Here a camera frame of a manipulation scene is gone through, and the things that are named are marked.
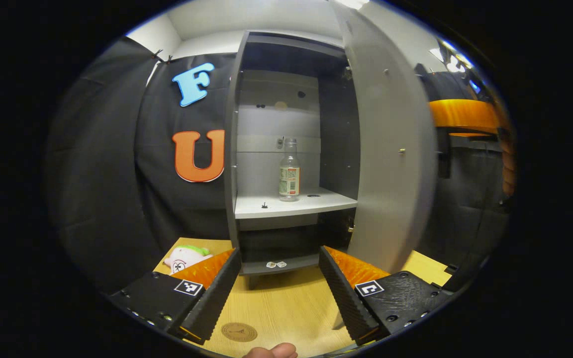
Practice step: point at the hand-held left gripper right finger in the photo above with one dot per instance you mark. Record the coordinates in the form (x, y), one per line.
(343, 298)

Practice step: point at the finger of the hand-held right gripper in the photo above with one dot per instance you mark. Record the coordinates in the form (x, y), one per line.
(508, 159)
(463, 115)

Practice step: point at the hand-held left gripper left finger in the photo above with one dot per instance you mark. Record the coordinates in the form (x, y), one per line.
(217, 298)

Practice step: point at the grey cabinet door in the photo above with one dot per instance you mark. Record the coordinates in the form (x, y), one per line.
(386, 174)

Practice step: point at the clear glass bottle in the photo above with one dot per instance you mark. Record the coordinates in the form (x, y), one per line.
(289, 179)

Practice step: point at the grey cabinet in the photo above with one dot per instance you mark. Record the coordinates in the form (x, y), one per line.
(336, 149)

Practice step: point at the metal door hinge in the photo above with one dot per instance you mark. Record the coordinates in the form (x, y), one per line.
(347, 73)
(351, 227)

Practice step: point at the white cabinet shelf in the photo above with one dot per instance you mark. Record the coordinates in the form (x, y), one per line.
(316, 204)

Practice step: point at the ceiling light panel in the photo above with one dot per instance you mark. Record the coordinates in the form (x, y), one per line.
(352, 3)
(453, 57)

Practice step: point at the black backdrop cloth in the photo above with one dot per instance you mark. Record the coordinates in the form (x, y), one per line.
(107, 174)

